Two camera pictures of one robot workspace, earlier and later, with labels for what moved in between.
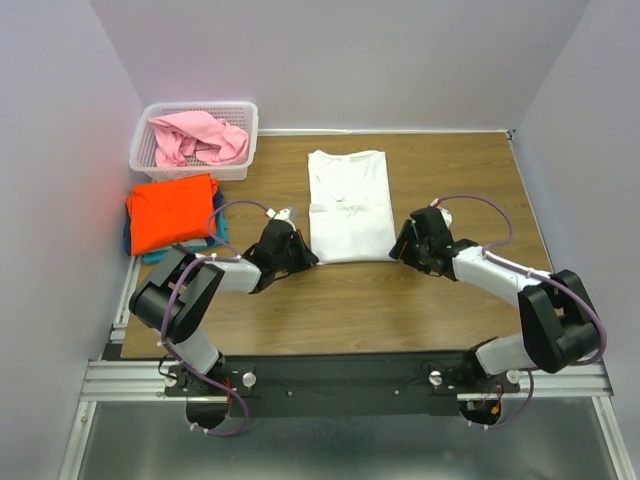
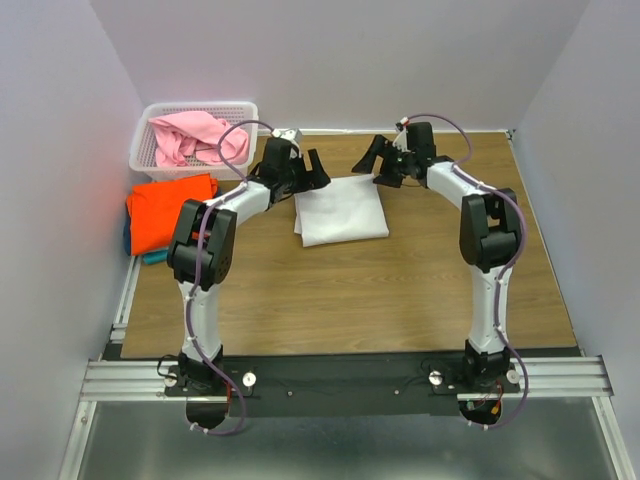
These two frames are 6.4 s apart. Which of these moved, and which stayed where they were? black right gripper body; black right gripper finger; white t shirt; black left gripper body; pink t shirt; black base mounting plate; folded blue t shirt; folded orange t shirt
Moved: black left gripper body; white t shirt; black right gripper body; black right gripper finger
Stayed: black base mounting plate; folded orange t shirt; pink t shirt; folded blue t shirt
